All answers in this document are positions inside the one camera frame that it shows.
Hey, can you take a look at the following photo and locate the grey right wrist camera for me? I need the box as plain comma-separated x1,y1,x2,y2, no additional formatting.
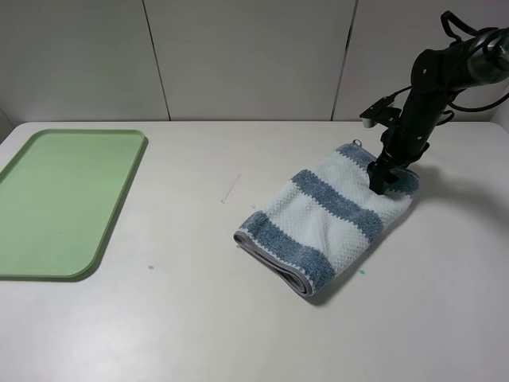
359,95,401,128

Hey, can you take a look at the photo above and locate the blue white striped towel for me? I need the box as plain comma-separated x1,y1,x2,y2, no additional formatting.
234,143,419,297

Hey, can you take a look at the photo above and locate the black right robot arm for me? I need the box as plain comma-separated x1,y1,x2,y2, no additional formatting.
360,29,508,194

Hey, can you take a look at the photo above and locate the green plastic tray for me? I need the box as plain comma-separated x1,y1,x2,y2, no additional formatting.
1,129,148,280

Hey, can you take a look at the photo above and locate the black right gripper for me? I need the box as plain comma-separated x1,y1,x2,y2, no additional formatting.
367,86,449,195

